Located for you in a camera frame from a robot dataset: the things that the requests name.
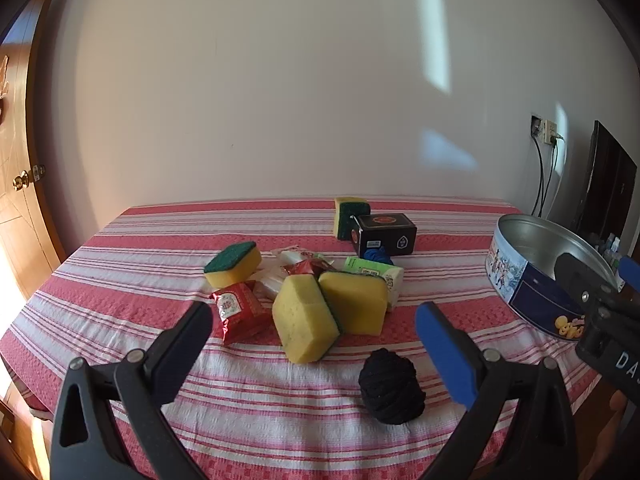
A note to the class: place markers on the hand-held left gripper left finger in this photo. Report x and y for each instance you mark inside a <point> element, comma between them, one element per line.
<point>180,355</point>

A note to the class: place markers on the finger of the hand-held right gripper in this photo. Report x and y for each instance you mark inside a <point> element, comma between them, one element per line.
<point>580,275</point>
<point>632,275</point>

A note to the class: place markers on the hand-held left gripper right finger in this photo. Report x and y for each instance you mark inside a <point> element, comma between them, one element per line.
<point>445,355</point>

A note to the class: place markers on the round blue cookie tin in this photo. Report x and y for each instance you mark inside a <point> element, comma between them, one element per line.
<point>530,290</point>

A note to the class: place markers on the black yarn ball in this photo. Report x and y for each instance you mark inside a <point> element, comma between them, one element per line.
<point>392,385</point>

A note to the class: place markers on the red snack packet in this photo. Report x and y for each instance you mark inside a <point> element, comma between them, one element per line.
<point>305,267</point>
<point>237,310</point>

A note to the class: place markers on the green tissue pack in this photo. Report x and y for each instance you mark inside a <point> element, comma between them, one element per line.
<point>385,272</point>

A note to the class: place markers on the yellow sponge with green pad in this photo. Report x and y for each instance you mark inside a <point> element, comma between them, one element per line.
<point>305,320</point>
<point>232,262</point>
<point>355,302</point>
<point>347,217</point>

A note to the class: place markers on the beige snack packet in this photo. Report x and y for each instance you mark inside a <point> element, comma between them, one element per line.
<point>270,282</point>

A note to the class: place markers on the blue cloth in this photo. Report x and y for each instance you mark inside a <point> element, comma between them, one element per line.
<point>377,256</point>

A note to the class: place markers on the black cardboard box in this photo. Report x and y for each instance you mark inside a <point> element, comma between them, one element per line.
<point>382,232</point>

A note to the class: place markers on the desktop with red striped cloth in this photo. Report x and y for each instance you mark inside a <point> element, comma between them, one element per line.
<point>150,240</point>

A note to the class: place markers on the black flat screen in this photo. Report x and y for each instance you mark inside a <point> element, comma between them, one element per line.
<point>607,185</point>

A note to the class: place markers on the brass door knob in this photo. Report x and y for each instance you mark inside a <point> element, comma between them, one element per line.
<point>22,178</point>

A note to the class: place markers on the wooden door with brass knob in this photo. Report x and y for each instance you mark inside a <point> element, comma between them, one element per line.
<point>20,110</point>

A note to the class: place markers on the white wall socket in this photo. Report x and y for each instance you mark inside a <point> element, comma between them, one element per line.
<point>550,132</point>

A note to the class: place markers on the dark wall socket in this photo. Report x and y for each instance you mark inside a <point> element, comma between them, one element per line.
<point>536,126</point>

